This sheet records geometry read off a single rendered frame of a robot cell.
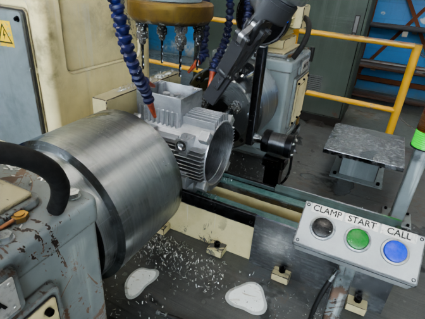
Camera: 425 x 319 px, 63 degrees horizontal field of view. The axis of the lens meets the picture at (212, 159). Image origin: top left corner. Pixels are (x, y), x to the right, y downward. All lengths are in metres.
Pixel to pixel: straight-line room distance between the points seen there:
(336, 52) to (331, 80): 0.27
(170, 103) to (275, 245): 0.39
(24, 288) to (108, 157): 0.21
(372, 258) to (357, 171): 0.75
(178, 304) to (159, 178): 0.29
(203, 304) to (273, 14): 0.56
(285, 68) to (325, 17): 2.68
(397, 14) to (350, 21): 1.93
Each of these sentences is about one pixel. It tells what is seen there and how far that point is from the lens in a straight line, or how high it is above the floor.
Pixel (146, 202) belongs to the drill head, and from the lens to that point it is 0.55.
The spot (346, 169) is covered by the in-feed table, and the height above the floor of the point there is 0.83.
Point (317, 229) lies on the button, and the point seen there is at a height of 1.07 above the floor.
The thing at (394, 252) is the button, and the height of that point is 1.07.
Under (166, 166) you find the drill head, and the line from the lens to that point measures 0.59.
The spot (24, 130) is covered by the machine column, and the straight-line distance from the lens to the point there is 0.94.
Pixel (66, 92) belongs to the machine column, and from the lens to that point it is 0.85.
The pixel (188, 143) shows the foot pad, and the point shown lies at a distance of 0.74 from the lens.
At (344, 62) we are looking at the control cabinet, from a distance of 3.83.
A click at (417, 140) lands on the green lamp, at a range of 1.03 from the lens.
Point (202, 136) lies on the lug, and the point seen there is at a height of 1.08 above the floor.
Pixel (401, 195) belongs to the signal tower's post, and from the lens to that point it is 1.09.
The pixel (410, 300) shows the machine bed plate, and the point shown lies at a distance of 0.91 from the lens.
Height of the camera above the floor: 1.39
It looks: 28 degrees down
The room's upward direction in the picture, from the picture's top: 4 degrees clockwise
